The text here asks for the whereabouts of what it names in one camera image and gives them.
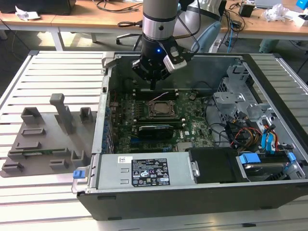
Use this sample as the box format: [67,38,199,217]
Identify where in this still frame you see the wire locking lever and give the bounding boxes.
[149,91,169,103]

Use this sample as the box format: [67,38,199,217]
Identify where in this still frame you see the silver CPU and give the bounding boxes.
[154,102,170,116]

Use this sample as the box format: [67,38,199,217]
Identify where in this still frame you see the CPU socket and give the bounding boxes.
[147,99,176,119]

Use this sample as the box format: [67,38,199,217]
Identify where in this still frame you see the black chair base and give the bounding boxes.
[116,32,143,52]

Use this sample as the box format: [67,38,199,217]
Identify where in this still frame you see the wooden desk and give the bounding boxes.
[0,2,144,52]
[216,0,308,41]

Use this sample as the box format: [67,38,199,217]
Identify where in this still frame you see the green motherboard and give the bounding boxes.
[108,90,217,154]

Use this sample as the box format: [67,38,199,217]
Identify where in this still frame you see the black graphics card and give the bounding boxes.
[131,124,174,141]

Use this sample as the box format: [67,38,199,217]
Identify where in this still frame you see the tall black box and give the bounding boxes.
[218,0,227,19]

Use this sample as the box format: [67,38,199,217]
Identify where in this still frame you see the grey metal drive cage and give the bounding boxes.
[213,64,280,126]

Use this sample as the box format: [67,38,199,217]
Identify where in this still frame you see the silver chipset heatsink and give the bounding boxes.
[177,142,193,151]

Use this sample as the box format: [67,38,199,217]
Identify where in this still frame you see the small black box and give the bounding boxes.
[239,2,255,18]

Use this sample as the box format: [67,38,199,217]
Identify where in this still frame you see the pale green bin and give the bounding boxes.
[258,39,280,53]

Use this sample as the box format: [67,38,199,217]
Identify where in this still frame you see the grey power supply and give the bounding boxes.
[88,153,193,193]

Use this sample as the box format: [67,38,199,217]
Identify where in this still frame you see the black flat case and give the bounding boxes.
[0,0,77,15]

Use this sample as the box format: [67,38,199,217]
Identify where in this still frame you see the black plastic shroud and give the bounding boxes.
[186,147,244,185]

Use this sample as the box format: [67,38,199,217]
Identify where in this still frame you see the clear plastic bag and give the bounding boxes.
[261,3,291,23]

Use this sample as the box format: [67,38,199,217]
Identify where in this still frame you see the crumpled white paper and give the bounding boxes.
[14,5,41,21]

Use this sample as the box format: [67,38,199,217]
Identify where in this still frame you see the grey parts rack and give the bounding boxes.
[0,92,98,178]

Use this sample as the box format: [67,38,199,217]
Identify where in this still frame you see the blue disk carrier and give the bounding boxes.
[238,151,297,175]

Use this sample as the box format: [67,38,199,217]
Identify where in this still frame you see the green RAM stick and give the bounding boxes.
[21,149,53,156]

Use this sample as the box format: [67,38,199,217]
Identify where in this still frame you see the white box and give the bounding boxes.
[283,13,308,26]

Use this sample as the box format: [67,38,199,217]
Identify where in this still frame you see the black PC case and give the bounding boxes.
[71,51,308,221]

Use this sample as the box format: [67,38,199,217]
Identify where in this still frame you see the hard disk drive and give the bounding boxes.
[242,162,286,182]

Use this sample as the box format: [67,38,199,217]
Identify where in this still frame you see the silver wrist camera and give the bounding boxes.
[163,46,188,73]

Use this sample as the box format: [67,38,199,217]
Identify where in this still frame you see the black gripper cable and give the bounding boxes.
[173,0,203,54]

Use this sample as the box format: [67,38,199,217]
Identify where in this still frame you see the red yellow power wires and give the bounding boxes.
[230,127,264,148]

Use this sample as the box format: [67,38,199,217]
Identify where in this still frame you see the blue flat data cable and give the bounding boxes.
[260,131,272,154]
[266,128,278,154]

